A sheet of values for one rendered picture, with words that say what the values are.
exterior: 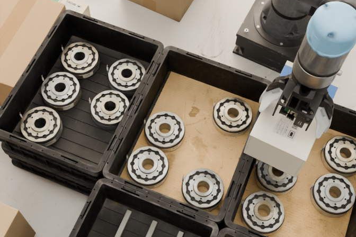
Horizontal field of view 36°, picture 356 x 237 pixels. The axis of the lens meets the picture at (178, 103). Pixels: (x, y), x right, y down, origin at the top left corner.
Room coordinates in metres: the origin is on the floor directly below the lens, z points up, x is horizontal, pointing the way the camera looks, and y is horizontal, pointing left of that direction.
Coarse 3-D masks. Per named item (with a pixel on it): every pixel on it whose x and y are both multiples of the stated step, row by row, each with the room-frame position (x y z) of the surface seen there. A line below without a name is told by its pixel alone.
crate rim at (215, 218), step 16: (176, 48) 0.80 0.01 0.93; (160, 64) 0.76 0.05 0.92; (208, 64) 0.76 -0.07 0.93; (224, 64) 0.76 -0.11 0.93; (256, 80) 0.72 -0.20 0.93; (144, 96) 0.65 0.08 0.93; (128, 128) 0.56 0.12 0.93; (112, 160) 0.48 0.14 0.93; (240, 160) 0.50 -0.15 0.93; (112, 176) 0.44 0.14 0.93; (144, 192) 0.41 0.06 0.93; (224, 208) 0.38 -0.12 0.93
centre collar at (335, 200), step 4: (328, 184) 0.48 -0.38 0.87; (332, 184) 0.48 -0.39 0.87; (336, 184) 0.48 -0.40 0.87; (328, 188) 0.47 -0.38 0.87; (340, 188) 0.47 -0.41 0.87; (328, 192) 0.46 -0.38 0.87; (340, 192) 0.46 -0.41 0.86; (344, 192) 0.46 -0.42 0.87; (328, 196) 0.45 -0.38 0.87; (340, 196) 0.45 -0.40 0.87; (332, 200) 0.44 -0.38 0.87; (336, 200) 0.44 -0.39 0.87; (340, 200) 0.44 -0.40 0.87
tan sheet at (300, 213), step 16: (320, 144) 0.60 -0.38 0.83; (256, 160) 0.54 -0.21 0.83; (320, 160) 0.55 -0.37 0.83; (304, 176) 0.51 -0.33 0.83; (320, 176) 0.51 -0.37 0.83; (352, 176) 0.52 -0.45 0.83; (288, 192) 0.46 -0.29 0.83; (304, 192) 0.47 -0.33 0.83; (240, 208) 0.41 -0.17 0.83; (288, 208) 0.42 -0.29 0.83; (304, 208) 0.42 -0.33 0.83; (240, 224) 0.37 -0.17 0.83; (288, 224) 0.38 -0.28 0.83; (304, 224) 0.38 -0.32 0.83; (320, 224) 0.39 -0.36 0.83; (336, 224) 0.39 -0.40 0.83
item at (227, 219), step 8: (336, 104) 0.67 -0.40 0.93; (344, 112) 0.65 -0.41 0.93; (352, 112) 0.65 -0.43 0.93; (248, 160) 0.50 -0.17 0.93; (248, 168) 0.48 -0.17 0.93; (240, 176) 0.46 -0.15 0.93; (240, 184) 0.44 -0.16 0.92; (240, 192) 0.42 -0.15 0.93; (232, 200) 0.40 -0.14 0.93; (232, 208) 0.38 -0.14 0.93; (224, 224) 0.35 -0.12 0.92; (232, 224) 0.34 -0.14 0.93; (248, 232) 0.33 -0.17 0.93; (256, 232) 0.33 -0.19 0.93
